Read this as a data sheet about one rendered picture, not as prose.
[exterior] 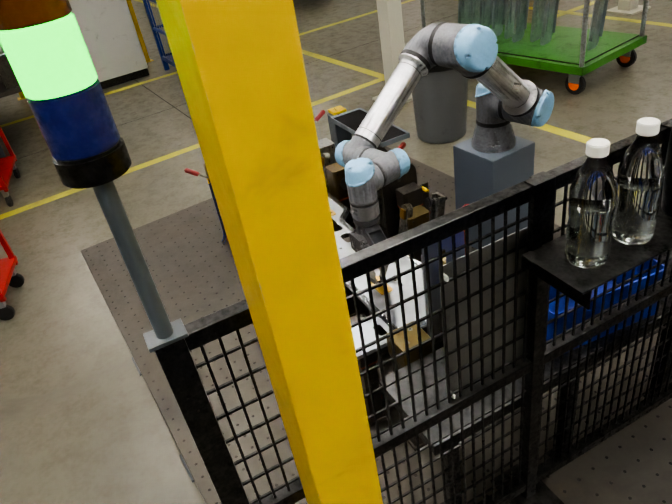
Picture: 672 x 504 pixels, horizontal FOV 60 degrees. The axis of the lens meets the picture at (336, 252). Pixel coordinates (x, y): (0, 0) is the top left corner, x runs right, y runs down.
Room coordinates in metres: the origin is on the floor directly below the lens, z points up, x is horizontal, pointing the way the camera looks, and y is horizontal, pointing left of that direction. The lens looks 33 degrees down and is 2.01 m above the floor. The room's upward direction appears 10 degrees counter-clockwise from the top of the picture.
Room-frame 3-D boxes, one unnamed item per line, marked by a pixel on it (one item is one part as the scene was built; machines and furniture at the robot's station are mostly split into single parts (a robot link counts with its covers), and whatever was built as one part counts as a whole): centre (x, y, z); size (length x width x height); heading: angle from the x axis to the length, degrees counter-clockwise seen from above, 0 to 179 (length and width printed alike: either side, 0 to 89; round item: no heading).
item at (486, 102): (1.88, -0.62, 1.27); 0.13 x 0.12 x 0.14; 36
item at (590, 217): (0.74, -0.39, 1.53); 0.07 x 0.07 x 0.20
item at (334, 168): (1.98, -0.08, 0.89); 0.12 x 0.08 x 0.38; 112
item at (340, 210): (1.78, 0.03, 1.00); 1.38 x 0.22 x 0.02; 22
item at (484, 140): (1.88, -0.62, 1.15); 0.15 x 0.15 x 0.10
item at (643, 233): (0.77, -0.48, 1.53); 0.07 x 0.07 x 0.20
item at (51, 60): (0.58, 0.23, 1.90); 0.07 x 0.07 x 0.06
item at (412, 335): (1.03, -0.13, 0.88); 0.08 x 0.08 x 0.36; 22
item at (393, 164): (1.42, -0.17, 1.32); 0.11 x 0.11 x 0.08; 36
